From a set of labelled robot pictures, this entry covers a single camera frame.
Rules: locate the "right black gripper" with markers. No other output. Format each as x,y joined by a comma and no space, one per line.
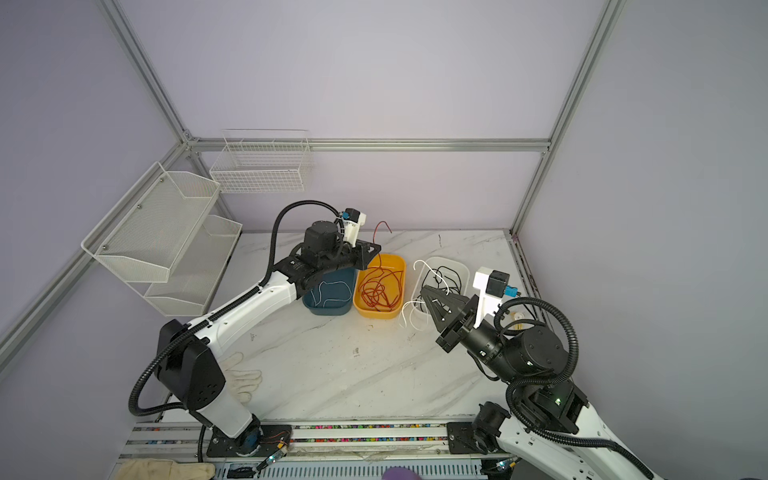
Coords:
443,308

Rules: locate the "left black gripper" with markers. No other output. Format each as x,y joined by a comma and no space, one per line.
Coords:
364,258

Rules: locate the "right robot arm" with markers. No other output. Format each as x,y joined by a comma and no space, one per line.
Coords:
532,348

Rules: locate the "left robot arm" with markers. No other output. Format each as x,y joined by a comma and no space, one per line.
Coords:
186,372

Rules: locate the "white plastic tub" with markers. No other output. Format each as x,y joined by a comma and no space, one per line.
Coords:
440,272

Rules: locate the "yellow plastic tub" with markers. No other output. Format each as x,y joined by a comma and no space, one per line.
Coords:
380,289

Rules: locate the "teal plastic tub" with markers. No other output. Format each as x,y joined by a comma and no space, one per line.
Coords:
333,296

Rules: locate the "purple object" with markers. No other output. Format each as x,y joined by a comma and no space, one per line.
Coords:
400,473

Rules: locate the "lower white mesh shelf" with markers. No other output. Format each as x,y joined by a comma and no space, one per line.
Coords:
193,283

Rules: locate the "white mesh shelf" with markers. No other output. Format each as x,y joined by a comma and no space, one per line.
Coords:
144,237
193,283

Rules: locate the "white cotton glove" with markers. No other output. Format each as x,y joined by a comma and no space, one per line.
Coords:
240,383

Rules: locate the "upper white mesh shelf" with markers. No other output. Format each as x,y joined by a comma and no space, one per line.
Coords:
144,237

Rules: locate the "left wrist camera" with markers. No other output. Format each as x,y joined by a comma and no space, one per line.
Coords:
352,221

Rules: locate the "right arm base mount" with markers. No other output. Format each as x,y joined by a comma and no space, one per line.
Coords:
479,436

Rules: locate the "aluminium front rail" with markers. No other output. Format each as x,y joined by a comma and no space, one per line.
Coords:
356,440

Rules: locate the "white wire basket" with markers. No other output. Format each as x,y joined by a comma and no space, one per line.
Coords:
263,161

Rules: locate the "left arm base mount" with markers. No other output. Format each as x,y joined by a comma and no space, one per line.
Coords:
257,442

